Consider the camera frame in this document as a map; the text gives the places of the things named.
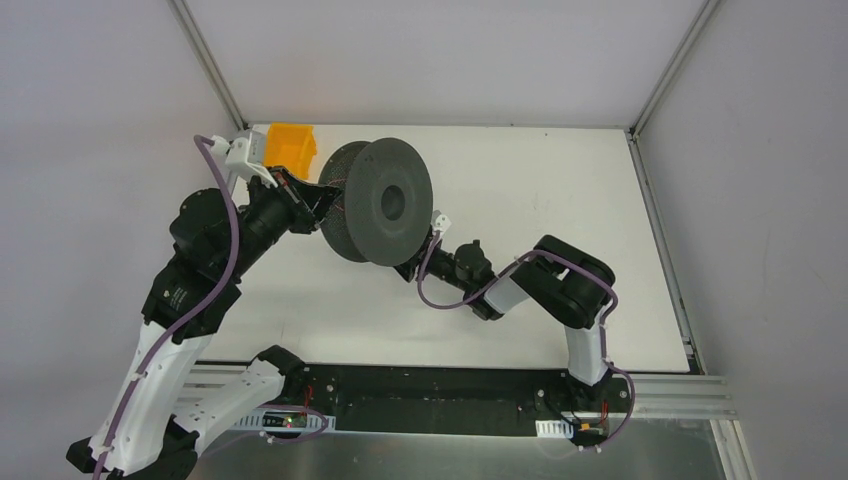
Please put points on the white cable duct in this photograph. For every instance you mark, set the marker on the white cable duct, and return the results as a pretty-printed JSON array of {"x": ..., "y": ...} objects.
[
  {"x": 284, "y": 421},
  {"x": 554, "y": 429}
]

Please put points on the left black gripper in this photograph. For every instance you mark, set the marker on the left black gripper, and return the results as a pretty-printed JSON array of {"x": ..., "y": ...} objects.
[{"x": 299, "y": 201}]

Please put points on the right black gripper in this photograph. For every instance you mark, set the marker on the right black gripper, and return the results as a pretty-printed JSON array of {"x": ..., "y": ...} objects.
[{"x": 419, "y": 260}]

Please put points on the right white cable duct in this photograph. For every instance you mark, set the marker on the right white cable duct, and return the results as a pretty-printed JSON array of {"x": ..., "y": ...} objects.
[{"x": 554, "y": 429}]

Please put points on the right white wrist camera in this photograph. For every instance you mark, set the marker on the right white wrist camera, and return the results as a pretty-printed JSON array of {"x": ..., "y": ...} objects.
[{"x": 440, "y": 223}]

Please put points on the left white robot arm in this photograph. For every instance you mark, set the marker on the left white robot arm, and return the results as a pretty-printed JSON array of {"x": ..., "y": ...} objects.
[{"x": 147, "y": 436}]

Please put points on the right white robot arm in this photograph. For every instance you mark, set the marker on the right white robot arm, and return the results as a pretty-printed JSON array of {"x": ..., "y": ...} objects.
[{"x": 572, "y": 286}]

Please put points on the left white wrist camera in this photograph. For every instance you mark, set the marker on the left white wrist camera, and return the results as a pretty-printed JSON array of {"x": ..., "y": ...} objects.
[{"x": 245, "y": 157}]

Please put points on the left white cable duct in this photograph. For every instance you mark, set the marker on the left white cable duct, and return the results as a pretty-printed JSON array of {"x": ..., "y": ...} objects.
[{"x": 284, "y": 421}]

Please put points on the orange plastic bin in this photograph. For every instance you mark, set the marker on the orange plastic bin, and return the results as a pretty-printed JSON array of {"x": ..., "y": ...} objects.
[{"x": 292, "y": 146}]

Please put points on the black cable spool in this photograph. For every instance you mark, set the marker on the black cable spool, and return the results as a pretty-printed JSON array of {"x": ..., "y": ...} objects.
[{"x": 384, "y": 212}]

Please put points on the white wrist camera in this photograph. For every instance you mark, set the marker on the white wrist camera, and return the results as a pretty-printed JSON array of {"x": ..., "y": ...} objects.
[
  {"x": 245, "y": 157},
  {"x": 440, "y": 223}
]

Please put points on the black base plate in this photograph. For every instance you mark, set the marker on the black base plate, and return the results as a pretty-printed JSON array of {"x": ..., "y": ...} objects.
[{"x": 448, "y": 401}]

